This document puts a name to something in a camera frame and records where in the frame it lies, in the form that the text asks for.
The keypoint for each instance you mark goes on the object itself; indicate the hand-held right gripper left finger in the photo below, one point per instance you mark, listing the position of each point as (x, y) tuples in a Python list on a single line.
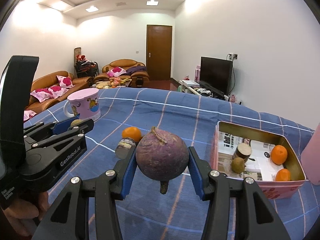
[(130, 172)]

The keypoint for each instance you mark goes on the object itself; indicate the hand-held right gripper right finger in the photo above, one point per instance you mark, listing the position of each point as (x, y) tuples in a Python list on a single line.
[(196, 177)]

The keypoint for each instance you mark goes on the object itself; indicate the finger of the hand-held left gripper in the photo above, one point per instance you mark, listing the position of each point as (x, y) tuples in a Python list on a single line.
[(85, 127), (62, 127)]

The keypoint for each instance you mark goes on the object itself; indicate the brown kiwi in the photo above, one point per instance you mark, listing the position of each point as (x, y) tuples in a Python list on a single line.
[(75, 123), (237, 165)]

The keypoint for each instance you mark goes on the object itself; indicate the small glass jar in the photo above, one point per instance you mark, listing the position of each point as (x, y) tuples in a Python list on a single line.
[(125, 146)]

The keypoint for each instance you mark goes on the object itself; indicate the round purple turnip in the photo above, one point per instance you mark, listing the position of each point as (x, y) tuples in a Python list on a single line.
[(162, 155)]

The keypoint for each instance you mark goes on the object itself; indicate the orange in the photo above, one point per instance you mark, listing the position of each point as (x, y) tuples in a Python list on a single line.
[(132, 133), (283, 175), (278, 154)]

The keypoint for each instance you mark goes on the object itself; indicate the brown lidded jar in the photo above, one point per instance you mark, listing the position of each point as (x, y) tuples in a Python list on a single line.
[(242, 151)]

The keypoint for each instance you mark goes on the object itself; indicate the pink tin box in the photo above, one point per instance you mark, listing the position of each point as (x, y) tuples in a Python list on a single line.
[(280, 190)]

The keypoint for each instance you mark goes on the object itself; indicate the person's left hand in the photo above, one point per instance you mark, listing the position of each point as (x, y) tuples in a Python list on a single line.
[(22, 215)]

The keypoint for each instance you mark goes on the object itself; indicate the pink cartoon mug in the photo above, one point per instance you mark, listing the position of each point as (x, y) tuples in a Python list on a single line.
[(85, 105)]

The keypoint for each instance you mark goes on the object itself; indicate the pink floral pillow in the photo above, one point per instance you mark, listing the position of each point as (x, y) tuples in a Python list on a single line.
[(57, 91), (65, 81), (41, 95), (116, 71)]

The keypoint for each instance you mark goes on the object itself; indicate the brown leather sofa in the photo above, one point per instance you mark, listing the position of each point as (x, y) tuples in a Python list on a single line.
[(42, 82)]

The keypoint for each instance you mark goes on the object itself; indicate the coffee table with food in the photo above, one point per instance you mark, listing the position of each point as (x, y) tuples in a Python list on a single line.
[(112, 83)]

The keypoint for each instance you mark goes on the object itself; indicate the black rack with clothes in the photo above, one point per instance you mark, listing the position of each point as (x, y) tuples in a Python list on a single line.
[(85, 67)]

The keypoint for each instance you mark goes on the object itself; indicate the printed paper sheet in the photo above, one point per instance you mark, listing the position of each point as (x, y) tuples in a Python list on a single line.
[(260, 155)]

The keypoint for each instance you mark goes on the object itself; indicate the blue plaid blanket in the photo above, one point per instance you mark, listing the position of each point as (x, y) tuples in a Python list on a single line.
[(162, 110)]

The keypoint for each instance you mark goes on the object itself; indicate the brown leather armchair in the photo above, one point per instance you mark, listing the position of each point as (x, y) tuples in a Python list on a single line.
[(135, 76)]

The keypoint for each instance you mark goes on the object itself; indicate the patterned upright board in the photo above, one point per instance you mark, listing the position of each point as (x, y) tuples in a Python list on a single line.
[(77, 53)]

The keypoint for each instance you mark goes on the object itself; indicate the purple throw blanket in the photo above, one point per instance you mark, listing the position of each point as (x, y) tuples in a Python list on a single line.
[(136, 69)]

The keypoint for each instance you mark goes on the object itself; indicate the white television stand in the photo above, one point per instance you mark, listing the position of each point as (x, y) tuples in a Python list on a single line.
[(190, 86)]

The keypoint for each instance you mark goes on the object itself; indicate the white set-top box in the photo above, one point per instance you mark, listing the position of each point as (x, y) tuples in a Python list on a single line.
[(191, 82)]

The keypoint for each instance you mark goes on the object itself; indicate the black television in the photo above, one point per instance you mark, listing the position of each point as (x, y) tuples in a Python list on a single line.
[(215, 75)]

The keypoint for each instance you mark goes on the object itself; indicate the pink gift bag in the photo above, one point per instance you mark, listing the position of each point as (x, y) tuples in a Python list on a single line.
[(197, 72)]

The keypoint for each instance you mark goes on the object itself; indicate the brown wooden door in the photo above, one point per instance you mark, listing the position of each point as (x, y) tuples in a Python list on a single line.
[(159, 52)]

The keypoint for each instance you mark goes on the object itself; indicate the pink electric kettle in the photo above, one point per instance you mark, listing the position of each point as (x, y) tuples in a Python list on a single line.
[(312, 160)]

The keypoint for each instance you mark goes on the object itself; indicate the square ceiling light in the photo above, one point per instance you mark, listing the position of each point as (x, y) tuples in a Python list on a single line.
[(91, 9), (152, 2)]

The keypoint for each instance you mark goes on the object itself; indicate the ceiling air vent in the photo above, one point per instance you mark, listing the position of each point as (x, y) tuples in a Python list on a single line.
[(121, 4)]

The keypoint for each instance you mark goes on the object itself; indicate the wall power socket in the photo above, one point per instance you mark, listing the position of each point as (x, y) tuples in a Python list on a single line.
[(232, 56)]

